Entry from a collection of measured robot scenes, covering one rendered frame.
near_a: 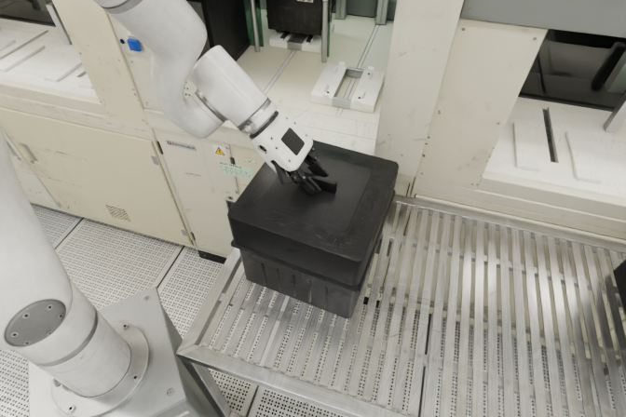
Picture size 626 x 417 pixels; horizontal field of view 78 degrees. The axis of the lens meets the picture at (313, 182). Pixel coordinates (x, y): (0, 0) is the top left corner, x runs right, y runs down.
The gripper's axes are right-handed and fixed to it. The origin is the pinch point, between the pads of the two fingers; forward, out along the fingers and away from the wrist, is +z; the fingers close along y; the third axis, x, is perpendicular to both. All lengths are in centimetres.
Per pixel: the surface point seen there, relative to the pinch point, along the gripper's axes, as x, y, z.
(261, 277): 22.2, -13.7, 11.2
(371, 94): 11, 54, 8
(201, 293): 114, 7, 33
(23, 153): 140, 16, -62
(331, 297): 7.5, -13.7, 21.1
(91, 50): 55, 22, -58
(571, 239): -24, 30, 63
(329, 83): 22, 55, -3
